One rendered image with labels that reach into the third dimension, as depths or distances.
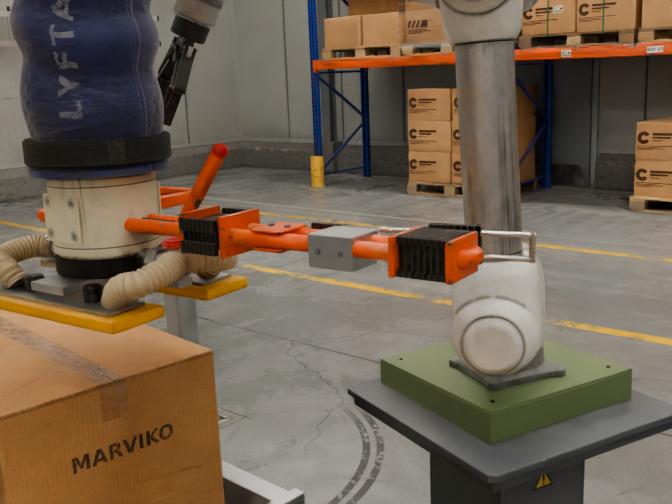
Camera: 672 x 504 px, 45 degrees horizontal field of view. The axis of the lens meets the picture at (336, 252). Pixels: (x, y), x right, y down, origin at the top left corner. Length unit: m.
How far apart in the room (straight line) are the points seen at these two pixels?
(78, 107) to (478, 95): 0.64
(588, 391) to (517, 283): 0.37
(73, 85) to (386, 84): 10.28
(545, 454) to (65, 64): 1.04
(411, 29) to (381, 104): 2.21
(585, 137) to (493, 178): 8.53
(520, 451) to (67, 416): 0.79
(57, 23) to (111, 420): 0.64
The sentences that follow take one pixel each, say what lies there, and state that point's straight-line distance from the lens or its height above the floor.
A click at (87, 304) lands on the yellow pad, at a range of 1.25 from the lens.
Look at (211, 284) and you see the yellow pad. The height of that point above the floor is 1.11.
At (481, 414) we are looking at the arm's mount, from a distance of 1.56.
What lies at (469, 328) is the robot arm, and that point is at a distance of 1.39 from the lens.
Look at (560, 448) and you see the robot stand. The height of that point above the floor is 0.75.
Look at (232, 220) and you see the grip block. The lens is 1.13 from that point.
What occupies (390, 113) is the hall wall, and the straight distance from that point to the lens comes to 11.41.
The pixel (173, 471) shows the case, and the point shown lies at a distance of 1.53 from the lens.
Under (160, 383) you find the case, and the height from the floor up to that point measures 0.92.
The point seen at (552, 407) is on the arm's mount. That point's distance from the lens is 1.64.
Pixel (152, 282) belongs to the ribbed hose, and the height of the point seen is 1.15.
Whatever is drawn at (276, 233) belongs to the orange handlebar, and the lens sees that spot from 1.07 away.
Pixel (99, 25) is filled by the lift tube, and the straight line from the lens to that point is 1.24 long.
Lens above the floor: 1.43
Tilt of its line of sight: 13 degrees down
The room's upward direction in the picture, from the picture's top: 2 degrees counter-clockwise
